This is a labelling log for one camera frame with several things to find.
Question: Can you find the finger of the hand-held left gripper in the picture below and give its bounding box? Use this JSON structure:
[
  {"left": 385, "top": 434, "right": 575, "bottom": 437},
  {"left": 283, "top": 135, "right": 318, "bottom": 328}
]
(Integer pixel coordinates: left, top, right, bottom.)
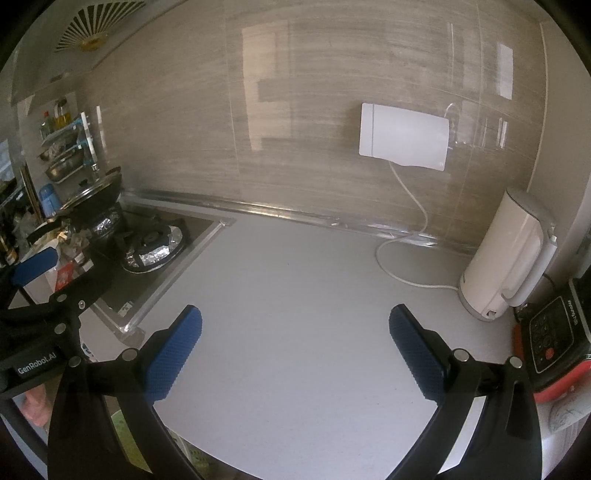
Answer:
[{"left": 0, "top": 246, "right": 93, "bottom": 321}]

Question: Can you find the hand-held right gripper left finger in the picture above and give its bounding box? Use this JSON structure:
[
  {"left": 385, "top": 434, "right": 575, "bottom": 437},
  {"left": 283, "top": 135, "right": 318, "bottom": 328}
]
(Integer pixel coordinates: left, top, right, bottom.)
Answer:
[{"left": 46, "top": 305, "right": 218, "bottom": 480}]

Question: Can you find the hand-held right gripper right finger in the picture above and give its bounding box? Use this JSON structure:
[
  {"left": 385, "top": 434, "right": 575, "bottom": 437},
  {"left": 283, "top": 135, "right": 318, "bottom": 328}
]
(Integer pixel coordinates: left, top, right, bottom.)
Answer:
[{"left": 389, "top": 304, "right": 541, "bottom": 480}]

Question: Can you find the green trash bin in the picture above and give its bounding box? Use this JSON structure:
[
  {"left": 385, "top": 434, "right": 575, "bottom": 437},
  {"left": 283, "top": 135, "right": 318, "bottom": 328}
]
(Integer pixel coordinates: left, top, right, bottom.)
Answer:
[{"left": 108, "top": 406, "right": 204, "bottom": 480}]

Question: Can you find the person's left hand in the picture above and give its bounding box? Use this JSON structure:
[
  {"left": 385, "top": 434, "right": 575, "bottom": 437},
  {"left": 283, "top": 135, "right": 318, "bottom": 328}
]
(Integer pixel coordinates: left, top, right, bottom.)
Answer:
[{"left": 21, "top": 383, "right": 51, "bottom": 428}]

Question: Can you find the red paper packet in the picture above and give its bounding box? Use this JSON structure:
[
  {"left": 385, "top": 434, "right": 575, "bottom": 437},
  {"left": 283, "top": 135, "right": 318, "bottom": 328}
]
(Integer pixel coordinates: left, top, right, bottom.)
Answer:
[{"left": 55, "top": 263, "right": 77, "bottom": 291}]

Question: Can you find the blue plastic cup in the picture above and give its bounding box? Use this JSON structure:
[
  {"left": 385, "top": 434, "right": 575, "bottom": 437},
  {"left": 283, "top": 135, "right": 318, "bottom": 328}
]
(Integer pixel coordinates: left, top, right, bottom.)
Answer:
[{"left": 39, "top": 184, "right": 63, "bottom": 217}]

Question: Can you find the black wok with lid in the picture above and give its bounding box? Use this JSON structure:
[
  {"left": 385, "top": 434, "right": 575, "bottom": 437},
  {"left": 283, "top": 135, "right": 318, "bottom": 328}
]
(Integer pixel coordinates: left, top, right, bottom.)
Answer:
[{"left": 28, "top": 168, "right": 123, "bottom": 241}]

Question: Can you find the black gas stove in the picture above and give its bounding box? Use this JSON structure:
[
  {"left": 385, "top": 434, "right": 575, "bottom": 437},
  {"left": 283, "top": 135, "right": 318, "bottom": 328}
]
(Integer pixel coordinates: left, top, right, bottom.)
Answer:
[{"left": 90, "top": 203, "right": 232, "bottom": 342}]

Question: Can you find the white electric kettle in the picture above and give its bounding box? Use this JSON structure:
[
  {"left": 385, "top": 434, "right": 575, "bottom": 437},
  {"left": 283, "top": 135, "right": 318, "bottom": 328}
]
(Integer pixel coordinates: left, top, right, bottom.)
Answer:
[{"left": 459, "top": 186, "right": 558, "bottom": 322}]

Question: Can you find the patterned white cloth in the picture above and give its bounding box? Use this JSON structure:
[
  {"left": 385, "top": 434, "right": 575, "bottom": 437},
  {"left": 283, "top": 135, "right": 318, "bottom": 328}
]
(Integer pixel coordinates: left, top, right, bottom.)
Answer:
[{"left": 536, "top": 378, "right": 587, "bottom": 435}]

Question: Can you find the white range hood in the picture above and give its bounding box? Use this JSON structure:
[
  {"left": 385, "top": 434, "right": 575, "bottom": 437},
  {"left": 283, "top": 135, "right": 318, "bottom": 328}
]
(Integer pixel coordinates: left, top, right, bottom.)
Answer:
[{"left": 9, "top": 0, "right": 185, "bottom": 104}]

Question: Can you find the white power cable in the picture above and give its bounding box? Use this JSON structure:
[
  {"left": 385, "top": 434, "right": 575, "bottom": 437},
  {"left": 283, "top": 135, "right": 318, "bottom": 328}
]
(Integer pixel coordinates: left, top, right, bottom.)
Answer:
[{"left": 375, "top": 104, "right": 462, "bottom": 291}]

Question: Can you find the metal wall spice rack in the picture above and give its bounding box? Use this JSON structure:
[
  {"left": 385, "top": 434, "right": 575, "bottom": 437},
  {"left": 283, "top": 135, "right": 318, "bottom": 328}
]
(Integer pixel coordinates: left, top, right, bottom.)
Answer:
[{"left": 34, "top": 99, "right": 100, "bottom": 185}]

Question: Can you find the black power cable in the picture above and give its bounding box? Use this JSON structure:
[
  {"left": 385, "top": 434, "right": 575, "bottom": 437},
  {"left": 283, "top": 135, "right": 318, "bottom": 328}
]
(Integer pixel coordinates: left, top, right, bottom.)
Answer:
[{"left": 515, "top": 272, "right": 568, "bottom": 319}]

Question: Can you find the white wall socket cover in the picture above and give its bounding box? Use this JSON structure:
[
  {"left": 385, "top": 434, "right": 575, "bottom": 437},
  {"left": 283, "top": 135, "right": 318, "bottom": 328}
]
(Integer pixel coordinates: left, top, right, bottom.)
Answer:
[{"left": 359, "top": 102, "right": 451, "bottom": 171}]

